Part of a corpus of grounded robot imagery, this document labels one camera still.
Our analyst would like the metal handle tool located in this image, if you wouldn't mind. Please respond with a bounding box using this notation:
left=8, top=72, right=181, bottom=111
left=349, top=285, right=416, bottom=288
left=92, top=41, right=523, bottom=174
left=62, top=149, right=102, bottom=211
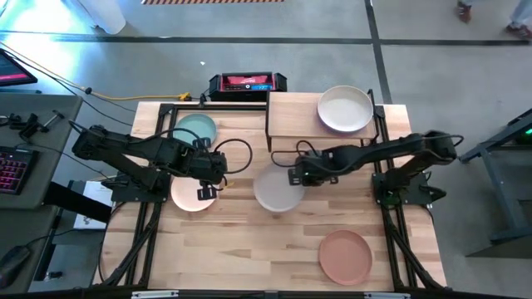
left=42, top=109, right=66, bottom=129

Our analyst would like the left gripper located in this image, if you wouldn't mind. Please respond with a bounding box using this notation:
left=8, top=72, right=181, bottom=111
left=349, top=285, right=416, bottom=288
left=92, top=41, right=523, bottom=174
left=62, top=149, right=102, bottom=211
left=192, top=138, right=229, bottom=202

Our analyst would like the yellow extension cable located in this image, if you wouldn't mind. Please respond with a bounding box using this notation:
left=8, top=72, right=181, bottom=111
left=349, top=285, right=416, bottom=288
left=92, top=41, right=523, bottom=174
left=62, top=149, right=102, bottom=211
left=85, top=86, right=193, bottom=103

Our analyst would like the black flat bar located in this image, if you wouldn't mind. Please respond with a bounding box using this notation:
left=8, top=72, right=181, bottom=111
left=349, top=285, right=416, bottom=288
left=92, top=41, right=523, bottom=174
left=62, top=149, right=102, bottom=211
left=42, top=181, right=113, bottom=224

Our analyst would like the black aluminium rig frame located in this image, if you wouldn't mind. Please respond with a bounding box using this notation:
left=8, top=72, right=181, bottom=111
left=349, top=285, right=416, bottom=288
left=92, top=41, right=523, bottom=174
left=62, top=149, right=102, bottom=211
left=91, top=88, right=448, bottom=299

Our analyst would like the computer monitor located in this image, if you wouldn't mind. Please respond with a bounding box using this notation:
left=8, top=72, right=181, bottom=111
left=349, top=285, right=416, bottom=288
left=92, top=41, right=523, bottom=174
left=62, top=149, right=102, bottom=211
left=0, top=48, right=38, bottom=88

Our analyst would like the light grey plate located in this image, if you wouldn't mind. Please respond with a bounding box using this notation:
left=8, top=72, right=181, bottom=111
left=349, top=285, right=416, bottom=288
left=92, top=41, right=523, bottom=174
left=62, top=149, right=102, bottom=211
left=252, top=163, right=307, bottom=213

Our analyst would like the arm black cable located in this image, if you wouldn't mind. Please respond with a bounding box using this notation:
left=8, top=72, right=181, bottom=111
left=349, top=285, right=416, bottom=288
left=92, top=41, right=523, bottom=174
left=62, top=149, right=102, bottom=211
left=214, top=138, right=254, bottom=175
left=270, top=140, right=319, bottom=168

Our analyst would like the person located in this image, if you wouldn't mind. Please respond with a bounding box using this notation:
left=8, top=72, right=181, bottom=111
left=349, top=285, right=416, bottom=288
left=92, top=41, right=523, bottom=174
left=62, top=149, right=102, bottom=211
left=454, top=0, right=532, bottom=42

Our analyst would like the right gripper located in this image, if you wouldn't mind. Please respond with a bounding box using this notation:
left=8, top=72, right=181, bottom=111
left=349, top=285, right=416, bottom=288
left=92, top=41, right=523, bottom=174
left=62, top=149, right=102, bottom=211
left=288, top=149, right=340, bottom=187

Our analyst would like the cream white plate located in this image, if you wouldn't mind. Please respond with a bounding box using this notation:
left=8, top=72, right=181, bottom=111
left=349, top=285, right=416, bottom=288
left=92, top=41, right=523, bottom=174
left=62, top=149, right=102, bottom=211
left=317, top=85, right=374, bottom=134

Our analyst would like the wooden shelf with black legs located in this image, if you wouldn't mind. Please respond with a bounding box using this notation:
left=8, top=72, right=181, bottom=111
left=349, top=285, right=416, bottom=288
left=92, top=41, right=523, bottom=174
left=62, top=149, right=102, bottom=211
left=265, top=91, right=377, bottom=153

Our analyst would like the red black power box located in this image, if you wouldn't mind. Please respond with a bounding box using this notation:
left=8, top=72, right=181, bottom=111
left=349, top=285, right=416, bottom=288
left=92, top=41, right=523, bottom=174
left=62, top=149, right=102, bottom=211
left=208, top=71, right=288, bottom=103

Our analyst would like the grey desk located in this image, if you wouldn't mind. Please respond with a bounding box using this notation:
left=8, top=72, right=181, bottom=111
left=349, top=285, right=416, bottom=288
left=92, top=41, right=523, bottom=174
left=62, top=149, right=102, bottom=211
left=0, top=93, right=84, bottom=294

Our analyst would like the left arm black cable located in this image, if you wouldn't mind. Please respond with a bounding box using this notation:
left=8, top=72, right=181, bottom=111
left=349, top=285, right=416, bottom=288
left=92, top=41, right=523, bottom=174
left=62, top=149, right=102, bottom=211
left=214, top=138, right=254, bottom=175

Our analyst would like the white round bin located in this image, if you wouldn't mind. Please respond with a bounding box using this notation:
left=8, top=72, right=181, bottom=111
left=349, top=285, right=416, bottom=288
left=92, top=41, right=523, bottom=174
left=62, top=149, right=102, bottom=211
left=76, top=0, right=127, bottom=36

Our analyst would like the black computer mouse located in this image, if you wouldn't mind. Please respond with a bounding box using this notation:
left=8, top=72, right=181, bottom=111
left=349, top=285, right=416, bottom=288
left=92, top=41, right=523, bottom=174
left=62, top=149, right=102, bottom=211
left=0, top=245, right=32, bottom=288

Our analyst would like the silver metal bracket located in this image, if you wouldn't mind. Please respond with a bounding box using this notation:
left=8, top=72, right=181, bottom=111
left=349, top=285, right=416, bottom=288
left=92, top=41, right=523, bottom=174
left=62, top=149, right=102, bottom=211
left=364, top=292, right=411, bottom=299
left=131, top=290, right=180, bottom=299

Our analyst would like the pale peach plate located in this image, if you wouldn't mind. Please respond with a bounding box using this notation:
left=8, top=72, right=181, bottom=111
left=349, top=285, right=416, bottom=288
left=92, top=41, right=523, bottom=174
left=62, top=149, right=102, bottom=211
left=170, top=176, right=218, bottom=213

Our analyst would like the black floor cable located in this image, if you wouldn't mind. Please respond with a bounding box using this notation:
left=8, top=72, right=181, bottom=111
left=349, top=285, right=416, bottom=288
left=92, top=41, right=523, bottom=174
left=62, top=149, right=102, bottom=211
left=0, top=41, right=138, bottom=126

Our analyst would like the terracotta plate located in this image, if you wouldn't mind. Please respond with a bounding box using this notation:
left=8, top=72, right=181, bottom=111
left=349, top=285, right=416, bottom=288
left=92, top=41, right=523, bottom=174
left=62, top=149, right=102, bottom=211
left=318, top=229, right=373, bottom=287

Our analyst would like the backlit black keyboard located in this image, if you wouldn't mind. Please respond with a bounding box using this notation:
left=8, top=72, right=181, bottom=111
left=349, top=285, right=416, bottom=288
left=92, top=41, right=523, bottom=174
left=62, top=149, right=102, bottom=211
left=0, top=145, right=39, bottom=196

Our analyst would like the black clamp tool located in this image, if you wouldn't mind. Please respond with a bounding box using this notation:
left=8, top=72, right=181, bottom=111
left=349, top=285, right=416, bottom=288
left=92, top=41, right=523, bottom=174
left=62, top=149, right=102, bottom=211
left=7, top=112, right=52, bottom=140

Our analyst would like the white paper sheet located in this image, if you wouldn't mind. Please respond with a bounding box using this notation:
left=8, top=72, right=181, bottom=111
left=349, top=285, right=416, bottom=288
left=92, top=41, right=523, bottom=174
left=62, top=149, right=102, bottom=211
left=72, top=180, right=114, bottom=231

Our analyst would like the grey stand with green light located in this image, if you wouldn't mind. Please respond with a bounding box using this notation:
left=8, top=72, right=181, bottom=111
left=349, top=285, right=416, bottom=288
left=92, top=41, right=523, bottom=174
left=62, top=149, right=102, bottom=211
left=458, top=107, right=532, bottom=258

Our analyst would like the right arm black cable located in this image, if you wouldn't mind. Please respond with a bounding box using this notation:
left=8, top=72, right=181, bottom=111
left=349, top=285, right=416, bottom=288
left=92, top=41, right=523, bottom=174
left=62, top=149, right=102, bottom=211
left=270, top=140, right=319, bottom=168

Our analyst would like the teal plate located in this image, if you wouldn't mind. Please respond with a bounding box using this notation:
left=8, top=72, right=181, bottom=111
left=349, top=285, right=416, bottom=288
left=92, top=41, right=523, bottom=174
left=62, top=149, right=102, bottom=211
left=172, top=112, right=219, bottom=147

